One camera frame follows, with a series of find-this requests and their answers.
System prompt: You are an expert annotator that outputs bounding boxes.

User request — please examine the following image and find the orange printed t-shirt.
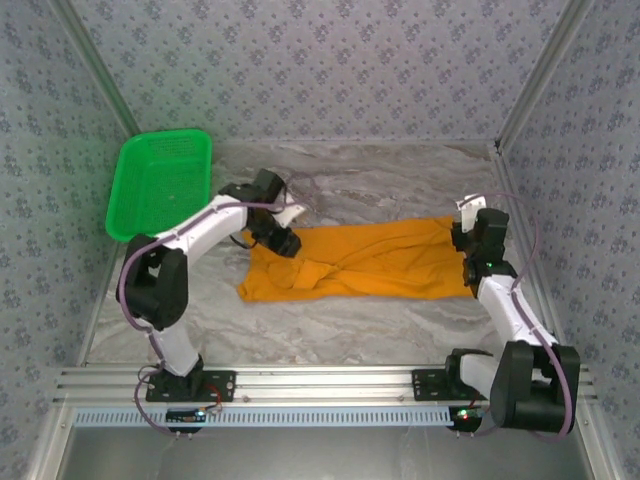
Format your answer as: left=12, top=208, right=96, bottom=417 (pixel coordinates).
left=235, top=214, right=476, bottom=304

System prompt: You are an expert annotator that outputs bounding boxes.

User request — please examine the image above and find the aluminium table edge strip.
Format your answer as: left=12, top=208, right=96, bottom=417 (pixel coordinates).
left=212, top=137, right=501, bottom=150

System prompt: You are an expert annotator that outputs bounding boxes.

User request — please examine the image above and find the green plastic basket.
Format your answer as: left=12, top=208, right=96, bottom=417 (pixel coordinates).
left=104, top=128, right=214, bottom=244

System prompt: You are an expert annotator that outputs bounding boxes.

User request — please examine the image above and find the right small circuit board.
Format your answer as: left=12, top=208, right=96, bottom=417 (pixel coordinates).
left=448, top=406, right=485, bottom=432

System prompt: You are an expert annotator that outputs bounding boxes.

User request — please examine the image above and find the small circuit board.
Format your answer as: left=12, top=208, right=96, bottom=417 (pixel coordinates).
left=165, top=408, right=208, bottom=425
left=448, top=406, right=485, bottom=432

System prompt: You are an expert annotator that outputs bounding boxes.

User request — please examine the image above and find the left small circuit board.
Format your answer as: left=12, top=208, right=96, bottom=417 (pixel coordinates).
left=165, top=408, right=208, bottom=425

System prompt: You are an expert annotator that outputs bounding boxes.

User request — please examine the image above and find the grey metal panel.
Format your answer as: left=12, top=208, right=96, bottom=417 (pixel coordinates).
left=54, top=424, right=596, bottom=480

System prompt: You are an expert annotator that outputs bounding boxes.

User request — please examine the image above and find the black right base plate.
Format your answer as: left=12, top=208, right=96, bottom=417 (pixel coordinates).
left=410, top=368, right=494, bottom=402

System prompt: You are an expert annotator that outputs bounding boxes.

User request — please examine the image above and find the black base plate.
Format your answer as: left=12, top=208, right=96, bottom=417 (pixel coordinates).
left=410, top=368, right=494, bottom=402
left=145, top=369, right=237, bottom=404

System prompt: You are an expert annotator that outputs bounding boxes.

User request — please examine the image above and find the aluminium frame post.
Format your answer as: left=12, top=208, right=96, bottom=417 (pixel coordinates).
left=47, top=0, right=143, bottom=137
left=492, top=0, right=599, bottom=151
left=22, top=404, right=76, bottom=480
left=572, top=403, right=629, bottom=480

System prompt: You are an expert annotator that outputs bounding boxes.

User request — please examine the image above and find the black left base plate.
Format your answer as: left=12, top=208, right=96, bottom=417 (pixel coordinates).
left=145, top=369, right=237, bottom=404

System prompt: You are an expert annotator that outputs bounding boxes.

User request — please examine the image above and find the aluminium mounting rail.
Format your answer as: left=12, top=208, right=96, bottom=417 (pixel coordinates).
left=52, top=363, right=600, bottom=407

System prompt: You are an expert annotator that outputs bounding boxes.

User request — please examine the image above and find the white slotted cable duct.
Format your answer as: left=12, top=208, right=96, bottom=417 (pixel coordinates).
left=72, top=405, right=459, bottom=429

